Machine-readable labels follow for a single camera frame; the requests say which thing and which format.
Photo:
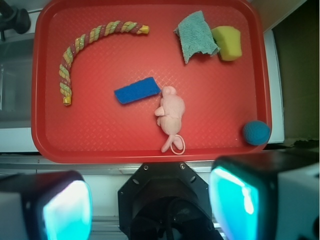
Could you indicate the pink plush mouse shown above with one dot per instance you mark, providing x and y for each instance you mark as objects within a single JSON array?
[{"x": 169, "y": 118}]

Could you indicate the black clamp knob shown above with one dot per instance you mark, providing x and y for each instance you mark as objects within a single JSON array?
[{"x": 13, "y": 18}]

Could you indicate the blue rectangular sponge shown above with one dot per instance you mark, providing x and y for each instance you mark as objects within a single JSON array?
[{"x": 137, "y": 91}]

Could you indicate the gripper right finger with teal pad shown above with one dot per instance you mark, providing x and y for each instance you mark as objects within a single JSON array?
[{"x": 271, "y": 195}]

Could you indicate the black octagonal mount base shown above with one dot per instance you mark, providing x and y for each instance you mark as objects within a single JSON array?
[{"x": 166, "y": 201}]

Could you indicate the red plastic tray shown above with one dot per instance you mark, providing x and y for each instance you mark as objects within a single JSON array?
[{"x": 220, "y": 97}]

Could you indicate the teal cloth rag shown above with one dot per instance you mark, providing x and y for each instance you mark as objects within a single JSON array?
[{"x": 195, "y": 36}]

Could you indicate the blue ball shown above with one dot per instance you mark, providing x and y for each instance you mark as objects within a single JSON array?
[{"x": 256, "y": 133}]

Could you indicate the yellow sponge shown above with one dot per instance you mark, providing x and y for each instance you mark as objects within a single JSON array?
[{"x": 228, "y": 39}]

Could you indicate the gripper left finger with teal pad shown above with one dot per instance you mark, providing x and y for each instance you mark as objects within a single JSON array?
[{"x": 45, "y": 206}]

